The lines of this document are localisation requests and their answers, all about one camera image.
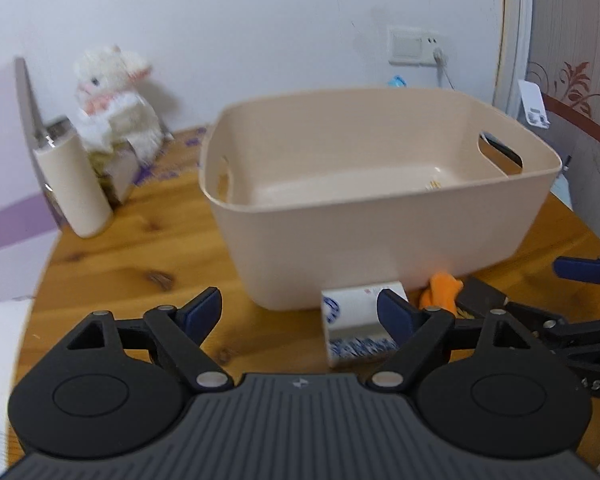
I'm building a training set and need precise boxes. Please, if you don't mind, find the beige plastic storage bin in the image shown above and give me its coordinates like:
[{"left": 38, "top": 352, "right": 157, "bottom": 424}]
[{"left": 198, "top": 87, "right": 564, "bottom": 312}]

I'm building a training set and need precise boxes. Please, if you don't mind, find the white wall socket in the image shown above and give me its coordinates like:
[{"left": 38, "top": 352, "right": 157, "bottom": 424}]
[{"left": 387, "top": 25, "right": 444, "bottom": 66}]

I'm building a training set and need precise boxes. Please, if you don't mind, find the white plush toy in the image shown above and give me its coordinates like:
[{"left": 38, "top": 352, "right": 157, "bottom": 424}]
[{"left": 73, "top": 44, "right": 166, "bottom": 155}]

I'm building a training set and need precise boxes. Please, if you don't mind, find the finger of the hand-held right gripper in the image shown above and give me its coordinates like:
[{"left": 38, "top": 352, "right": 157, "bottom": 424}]
[
  {"left": 459, "top": 275, "right": 600, "bottom": 361},
  {"left": 552, "top": 251, "right": 600, "bottom": 287}
]

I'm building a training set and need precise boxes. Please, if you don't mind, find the white door frame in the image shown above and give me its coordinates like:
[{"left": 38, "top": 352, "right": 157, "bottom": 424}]
[{"left": 492, "top": 0, "right": 535, "bottom": 122}]

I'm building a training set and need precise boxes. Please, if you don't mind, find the white plug with cable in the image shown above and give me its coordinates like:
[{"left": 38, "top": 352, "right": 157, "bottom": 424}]
[{"left": 432, "top": 48, "right": 457, "bottom": 89}]

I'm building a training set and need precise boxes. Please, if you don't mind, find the cream thermos bottle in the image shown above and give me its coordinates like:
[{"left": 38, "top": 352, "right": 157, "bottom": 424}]
[{"left": 32, "top": 116, "right": 114, "bottom": 239}]

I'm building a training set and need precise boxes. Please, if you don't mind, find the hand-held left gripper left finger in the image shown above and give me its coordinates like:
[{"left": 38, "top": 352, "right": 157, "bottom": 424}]
[{"left": 66, "top": 287, "right": 234, "bottom": 393}]

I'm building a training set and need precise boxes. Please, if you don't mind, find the white purple cardboard box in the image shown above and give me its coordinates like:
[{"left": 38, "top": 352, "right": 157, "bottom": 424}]
[{"left": 0, "top": 57, "right": 65, "bottom": 306}]

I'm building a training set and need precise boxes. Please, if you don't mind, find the white blue patterned box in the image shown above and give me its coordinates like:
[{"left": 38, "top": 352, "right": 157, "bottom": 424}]
[{"left": 321, "top": 282, "right": 409, "bottom": 369}]

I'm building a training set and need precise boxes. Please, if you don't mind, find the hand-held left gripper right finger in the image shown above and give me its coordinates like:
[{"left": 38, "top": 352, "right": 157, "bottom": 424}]
[{"left": 367, "top": 289, "right": 552, "bottom": 392}]

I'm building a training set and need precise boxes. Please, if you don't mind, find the tissue box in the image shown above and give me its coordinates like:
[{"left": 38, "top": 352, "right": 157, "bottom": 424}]
[{"left": 75, "top": 110, "right": 142, "bottom": 209}]

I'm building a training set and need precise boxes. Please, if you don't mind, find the orange toy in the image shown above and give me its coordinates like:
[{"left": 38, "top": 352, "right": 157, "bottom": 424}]
[{"left": 418, "top": 271, "right": 465, "bottom": 311}]

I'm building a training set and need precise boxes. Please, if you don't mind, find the floral patterned cabinet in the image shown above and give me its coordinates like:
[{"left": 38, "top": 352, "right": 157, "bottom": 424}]
[{"left": 522, "top": 0, "right": 600, "bottom": 213}]

